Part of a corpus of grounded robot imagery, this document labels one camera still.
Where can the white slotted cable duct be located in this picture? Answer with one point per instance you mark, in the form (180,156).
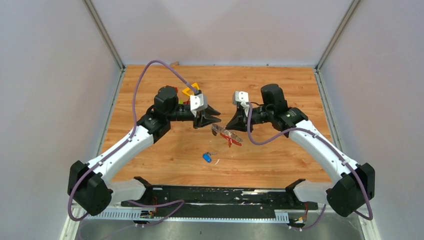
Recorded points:
(141,214)

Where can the red toy brick car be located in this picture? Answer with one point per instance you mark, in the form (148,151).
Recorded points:
(184,102)

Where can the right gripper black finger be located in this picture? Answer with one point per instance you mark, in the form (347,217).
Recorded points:
(237,123)
(241,111)

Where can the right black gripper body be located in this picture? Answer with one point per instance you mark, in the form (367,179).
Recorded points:
(261,114)

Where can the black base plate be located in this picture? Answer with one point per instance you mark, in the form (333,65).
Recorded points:
(223,202)

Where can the metal keyring holder red handle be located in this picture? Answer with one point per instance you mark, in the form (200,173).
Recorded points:
(231,137)

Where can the yellow triangular toy frame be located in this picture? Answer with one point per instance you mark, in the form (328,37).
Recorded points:
(189,91)

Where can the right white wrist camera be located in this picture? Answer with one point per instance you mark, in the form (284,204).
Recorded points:
(240,97)

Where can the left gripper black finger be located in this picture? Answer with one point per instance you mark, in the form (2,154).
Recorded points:
(205,120)
(210,111)

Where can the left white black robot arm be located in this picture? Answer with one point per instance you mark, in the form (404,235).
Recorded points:
(90,185)

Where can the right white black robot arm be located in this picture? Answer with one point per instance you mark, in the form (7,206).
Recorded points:
(352,184)

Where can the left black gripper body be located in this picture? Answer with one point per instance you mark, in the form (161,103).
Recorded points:
(180,114)

